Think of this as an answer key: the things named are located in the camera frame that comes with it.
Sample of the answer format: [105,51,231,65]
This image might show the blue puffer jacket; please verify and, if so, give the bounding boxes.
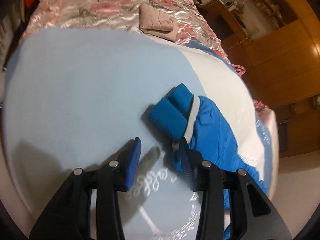
[149,84,272,239]

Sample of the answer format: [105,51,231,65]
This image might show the blue and white bed sheet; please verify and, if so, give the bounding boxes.
[3,28,278,239]

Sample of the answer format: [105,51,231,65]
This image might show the wooden wardrobe cabinets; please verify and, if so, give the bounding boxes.
[220,0,319,157]

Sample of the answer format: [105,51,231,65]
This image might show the wooden desk with clutter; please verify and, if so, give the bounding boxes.
[197,0,252,54]

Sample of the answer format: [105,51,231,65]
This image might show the pink floral satin quilt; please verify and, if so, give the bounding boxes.
[21,0,270,111]

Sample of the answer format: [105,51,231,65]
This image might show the folded beige garment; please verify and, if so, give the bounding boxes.
[139,4,178,42]

